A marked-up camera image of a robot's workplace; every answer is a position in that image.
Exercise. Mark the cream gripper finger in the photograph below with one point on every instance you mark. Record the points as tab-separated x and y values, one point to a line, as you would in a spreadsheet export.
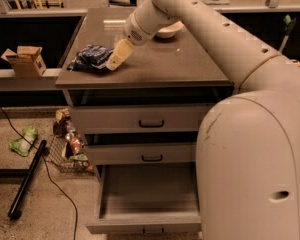
123	49

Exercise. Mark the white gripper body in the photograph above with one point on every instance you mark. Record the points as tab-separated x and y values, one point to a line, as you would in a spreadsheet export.
132	30

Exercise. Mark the blue chip bag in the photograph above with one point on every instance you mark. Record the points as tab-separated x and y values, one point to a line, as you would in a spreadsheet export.
91	58

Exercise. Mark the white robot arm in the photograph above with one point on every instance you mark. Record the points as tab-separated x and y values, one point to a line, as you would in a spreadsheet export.
248	145

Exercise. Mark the grey top drawer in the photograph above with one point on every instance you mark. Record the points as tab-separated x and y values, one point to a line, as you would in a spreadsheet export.
170	109

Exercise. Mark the grey drawer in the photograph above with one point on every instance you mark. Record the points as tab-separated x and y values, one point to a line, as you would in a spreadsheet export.
170	109
150	198
137	148

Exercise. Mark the grey drawer cabinet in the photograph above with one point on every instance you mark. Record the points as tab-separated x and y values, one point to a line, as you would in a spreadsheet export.
178	62

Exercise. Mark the grey middle drawer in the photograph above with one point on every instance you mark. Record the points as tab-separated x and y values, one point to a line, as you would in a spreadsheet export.
137	148

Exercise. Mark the green snack bag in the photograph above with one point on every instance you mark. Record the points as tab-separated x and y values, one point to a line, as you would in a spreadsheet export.
23	145

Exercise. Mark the grey bottom drawer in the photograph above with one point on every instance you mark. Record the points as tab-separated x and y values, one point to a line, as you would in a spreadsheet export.
150	198

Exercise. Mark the white bowl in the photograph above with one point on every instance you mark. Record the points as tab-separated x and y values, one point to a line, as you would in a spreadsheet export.
169	31

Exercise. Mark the cardboard box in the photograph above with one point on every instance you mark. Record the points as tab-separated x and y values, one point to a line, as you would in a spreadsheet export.
27	61

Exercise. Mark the black metal stand leg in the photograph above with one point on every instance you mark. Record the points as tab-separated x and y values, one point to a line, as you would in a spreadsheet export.
14	212

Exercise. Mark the yellow tape measure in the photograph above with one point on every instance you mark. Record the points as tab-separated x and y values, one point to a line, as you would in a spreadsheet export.
296	62

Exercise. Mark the wire basket with snacks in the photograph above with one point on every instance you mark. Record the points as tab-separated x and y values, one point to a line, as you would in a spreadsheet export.
67	150

